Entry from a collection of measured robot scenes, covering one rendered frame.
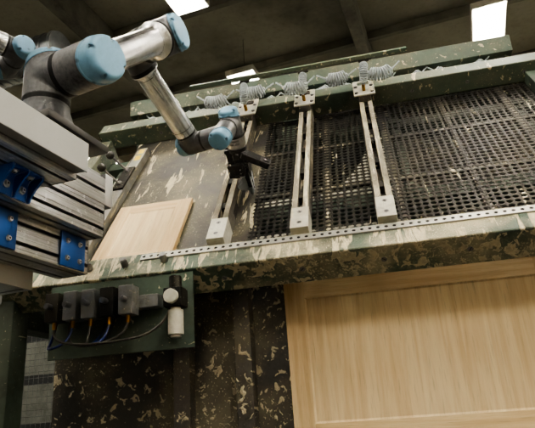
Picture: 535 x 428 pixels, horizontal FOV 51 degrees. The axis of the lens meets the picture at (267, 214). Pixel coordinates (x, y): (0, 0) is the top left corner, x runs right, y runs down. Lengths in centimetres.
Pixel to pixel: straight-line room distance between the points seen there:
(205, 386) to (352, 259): 70
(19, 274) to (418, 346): 122
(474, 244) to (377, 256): 29
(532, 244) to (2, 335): 173
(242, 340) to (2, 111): 116
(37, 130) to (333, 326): 118
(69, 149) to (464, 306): 132
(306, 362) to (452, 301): 52
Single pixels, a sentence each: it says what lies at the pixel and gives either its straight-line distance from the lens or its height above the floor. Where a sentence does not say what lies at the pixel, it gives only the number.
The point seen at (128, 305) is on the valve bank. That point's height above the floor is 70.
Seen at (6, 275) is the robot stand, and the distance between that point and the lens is 141.
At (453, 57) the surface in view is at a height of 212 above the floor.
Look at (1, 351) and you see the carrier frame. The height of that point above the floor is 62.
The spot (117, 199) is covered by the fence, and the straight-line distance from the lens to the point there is 244.
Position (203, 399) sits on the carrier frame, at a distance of 204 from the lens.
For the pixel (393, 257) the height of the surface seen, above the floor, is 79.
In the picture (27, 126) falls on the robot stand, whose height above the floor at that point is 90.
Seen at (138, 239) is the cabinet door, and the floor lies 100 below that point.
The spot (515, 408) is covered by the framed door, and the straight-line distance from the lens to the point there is 195.
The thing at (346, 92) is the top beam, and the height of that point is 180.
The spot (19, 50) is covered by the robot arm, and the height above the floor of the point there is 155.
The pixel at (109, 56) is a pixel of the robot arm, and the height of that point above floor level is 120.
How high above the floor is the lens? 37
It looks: 20 degrees up
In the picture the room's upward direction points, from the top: 4 degrees counter-clockwise
